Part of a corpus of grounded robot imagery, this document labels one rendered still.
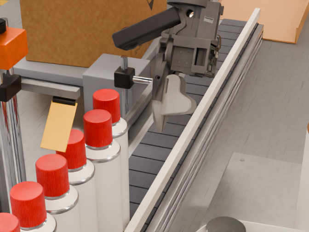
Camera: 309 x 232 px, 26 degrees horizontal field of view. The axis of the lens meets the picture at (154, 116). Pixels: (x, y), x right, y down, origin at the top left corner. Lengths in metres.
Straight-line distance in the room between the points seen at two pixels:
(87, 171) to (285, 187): 0.37
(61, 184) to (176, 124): 0.48
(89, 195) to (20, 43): 0.19
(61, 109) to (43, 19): 0.69
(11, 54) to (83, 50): 0.70
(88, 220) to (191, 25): 0.38
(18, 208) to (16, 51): 0.17
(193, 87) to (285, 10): 0.58
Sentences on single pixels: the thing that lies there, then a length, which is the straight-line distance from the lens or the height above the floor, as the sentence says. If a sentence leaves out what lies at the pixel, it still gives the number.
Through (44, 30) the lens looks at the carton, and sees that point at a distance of 1.42.
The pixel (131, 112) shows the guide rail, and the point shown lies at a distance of 1.03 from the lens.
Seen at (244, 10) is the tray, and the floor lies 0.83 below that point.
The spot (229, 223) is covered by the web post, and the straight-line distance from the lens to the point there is 0.64.
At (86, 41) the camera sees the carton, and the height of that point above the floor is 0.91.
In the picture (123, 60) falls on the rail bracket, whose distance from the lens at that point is 1.12.
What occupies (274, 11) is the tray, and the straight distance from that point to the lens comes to 1.78.
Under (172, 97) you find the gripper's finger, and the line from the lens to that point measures 1.02.
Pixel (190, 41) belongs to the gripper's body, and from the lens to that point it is 1.01.
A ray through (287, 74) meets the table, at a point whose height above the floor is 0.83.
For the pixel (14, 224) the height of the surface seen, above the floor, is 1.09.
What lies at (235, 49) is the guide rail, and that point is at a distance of 1.35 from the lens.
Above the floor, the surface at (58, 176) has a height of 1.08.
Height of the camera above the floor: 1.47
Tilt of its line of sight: 30 degrees down
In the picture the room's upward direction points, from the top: straight up
